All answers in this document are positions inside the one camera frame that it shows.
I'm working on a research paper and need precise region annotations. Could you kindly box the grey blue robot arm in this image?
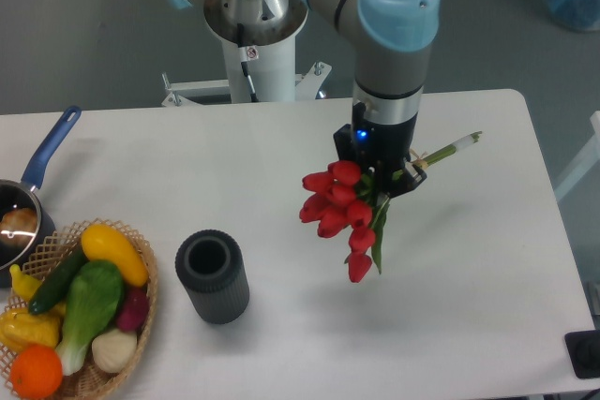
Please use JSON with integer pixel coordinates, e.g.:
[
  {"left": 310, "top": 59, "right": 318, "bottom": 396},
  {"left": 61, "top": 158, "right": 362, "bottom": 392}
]
[{"left": 168, "top": 0, "right": 441, "bottom": 198}]

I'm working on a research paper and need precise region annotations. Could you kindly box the red tulip bouquet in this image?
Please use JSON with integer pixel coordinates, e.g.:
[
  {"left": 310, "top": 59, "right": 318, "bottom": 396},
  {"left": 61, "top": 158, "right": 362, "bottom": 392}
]
[{"left": 298, "top": 130, "right": 484, "bottom": 284}]

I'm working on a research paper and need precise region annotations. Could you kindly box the green bok choy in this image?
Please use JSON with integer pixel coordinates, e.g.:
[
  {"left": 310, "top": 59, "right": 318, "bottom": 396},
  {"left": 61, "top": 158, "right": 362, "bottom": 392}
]
[{"left": 55, "top": 260, "right": 125, "bottom": 377}]

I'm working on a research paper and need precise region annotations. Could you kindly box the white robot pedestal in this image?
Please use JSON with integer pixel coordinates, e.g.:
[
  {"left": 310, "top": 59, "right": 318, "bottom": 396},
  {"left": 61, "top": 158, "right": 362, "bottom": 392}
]
[{"left": 161, "top": 36, "right": 332, "bottom": 107}]

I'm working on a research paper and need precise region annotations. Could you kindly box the white garlic bulb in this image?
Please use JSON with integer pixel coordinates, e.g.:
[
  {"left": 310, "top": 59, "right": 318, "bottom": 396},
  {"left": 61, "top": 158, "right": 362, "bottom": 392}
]
[{"left": 92, "top": 328, "right": 137, "bottom": 374}]

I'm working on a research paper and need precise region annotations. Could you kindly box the white frame at right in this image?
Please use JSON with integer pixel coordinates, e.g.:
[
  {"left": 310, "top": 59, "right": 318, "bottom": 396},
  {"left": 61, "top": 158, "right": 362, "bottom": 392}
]
[{"left": 553, "top": 111, "right": 599, "bottom": 202}]

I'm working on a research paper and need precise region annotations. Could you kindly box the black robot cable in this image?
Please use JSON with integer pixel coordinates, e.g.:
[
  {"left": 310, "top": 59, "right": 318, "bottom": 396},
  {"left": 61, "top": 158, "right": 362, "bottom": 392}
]
[{"left": 235, "top": 22, "right": 261, "bottom": 104}]

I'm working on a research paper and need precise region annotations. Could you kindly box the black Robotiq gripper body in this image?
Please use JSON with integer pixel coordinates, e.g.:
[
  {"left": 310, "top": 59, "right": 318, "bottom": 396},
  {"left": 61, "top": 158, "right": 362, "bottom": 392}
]
[{"left": 333, "top": 100, "right": 427, "bottom": 198}]

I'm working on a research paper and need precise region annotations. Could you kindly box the small yellow banana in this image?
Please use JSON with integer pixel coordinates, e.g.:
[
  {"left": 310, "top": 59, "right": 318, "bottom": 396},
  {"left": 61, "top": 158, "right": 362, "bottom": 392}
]
[{"left": 9, "top": 264, "right": 42, "bottom": 302}]

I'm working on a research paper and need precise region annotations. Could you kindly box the dark grey ribbed vase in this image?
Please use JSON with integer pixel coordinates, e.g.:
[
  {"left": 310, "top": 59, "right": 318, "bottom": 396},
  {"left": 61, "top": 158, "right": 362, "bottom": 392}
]
[{"left": 175, "top": 230, "right": 250, "bottom": 325}]

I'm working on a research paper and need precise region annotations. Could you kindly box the brown bread roll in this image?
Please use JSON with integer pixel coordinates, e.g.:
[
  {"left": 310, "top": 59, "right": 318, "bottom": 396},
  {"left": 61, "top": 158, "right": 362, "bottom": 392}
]
[{"left": 1, "top": 208, "right": 38, "bottom": 249}]

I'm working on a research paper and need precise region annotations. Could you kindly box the blue handled saucepan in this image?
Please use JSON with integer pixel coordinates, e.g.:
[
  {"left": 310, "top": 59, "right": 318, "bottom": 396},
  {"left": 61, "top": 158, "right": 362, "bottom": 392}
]
[{"left": 1, "top": 106, "right": 82, "bottom": 289}]

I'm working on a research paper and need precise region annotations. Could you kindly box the yellow bell pepper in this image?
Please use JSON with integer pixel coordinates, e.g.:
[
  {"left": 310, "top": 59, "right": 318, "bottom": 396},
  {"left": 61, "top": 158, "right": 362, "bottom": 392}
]
[{"left": 1, "top": 307, "right": 62, "bottom": 353}]

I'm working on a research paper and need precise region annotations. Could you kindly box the yellow squash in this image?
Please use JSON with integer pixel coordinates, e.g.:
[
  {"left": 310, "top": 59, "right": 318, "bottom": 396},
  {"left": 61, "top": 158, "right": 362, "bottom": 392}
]
[{"left": 81, "top": 224, "right": 149, "bottom": 288}]

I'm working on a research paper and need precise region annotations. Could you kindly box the dark green cucumber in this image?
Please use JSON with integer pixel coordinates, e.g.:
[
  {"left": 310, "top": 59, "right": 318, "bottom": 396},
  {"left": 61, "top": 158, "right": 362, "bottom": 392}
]
[{"left": 28, "top": 247, "right": 88, "bottom": 315}]

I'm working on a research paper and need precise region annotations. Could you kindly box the orange fruit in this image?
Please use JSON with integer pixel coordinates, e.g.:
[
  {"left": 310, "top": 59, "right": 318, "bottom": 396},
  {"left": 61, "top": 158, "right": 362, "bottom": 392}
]
[{"left": 9, "top": 345, "right": 63, "bottom": 399}]

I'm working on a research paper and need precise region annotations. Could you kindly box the black device at edge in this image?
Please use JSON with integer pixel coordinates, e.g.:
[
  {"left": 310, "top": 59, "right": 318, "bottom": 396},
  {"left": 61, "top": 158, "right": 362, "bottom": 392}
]
[{"left": 564, "top": 330, "right": 600, "bottom": 379}]

